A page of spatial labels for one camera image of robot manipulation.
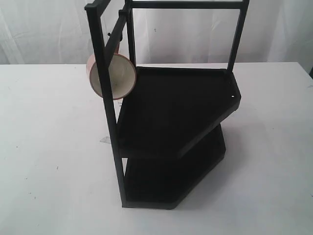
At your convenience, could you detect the pink ceramic mug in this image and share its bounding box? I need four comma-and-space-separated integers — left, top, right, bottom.
86, 46, 136, 100

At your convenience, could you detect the black two-tier metal rack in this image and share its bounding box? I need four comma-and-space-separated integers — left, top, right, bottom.
85, 0, 249, 210

